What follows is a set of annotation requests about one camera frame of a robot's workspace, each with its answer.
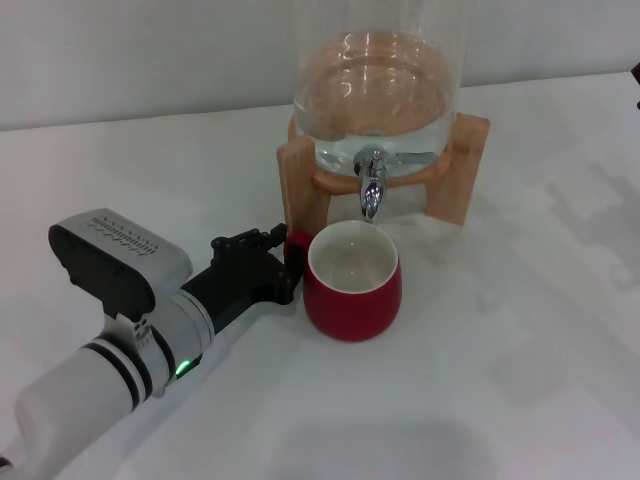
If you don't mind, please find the red cup with white inside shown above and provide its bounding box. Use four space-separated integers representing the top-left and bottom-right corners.
284 220 403 343

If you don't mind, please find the clear glass water dispenser jar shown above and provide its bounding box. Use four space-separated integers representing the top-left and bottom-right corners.
291 0 464 179

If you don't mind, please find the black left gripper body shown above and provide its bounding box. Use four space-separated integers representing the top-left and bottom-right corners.
180 251 287 333

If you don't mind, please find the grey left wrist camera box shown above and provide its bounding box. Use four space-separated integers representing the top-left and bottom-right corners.
47 207 193 322

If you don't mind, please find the chrome faucet with lever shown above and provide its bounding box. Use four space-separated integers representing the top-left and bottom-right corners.
352 146 437 224

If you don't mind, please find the wooden dispenser stand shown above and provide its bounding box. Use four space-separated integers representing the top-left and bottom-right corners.
276 112 491 239

